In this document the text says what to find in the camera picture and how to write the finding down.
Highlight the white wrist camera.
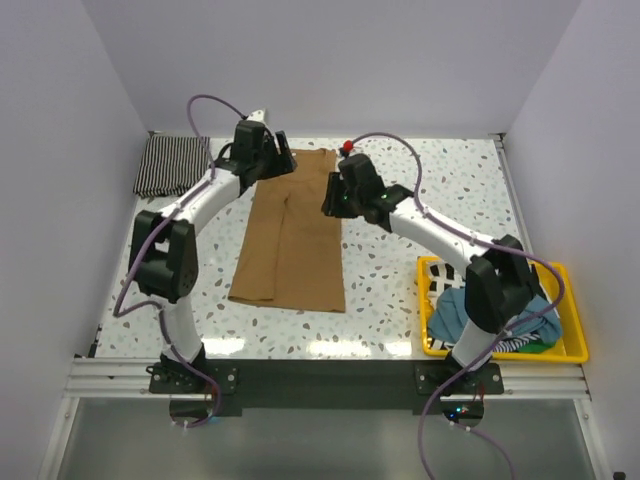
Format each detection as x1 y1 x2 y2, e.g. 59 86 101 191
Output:
338 140 354 159
246 108 268 126

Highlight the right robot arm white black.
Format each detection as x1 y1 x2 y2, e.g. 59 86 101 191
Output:
322 154 541 393

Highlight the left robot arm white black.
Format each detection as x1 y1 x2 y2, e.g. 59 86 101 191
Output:
114 119 296 392

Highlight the yellow plastic bin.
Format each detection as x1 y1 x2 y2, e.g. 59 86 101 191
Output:
415 256 589 364

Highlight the blue tank top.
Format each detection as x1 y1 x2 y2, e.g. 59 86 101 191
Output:
427 288 563 345

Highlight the green tank top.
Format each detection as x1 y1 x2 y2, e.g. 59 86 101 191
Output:
517 341 554 354

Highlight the black white striped tank top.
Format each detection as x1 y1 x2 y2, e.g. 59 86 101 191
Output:
133 135 210 198

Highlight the tan tank top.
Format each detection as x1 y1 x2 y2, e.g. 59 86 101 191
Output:
228 149 346 313

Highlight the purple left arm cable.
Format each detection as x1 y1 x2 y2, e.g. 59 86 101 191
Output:
112 93 246 429

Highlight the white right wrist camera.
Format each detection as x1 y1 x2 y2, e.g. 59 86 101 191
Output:
338 140 354 159

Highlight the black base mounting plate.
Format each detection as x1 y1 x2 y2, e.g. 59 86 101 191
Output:
148 357 506 419

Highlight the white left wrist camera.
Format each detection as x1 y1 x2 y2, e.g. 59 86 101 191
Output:
246 108 268 126

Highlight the navy white striped tank top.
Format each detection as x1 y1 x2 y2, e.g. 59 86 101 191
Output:
421 257 465 305

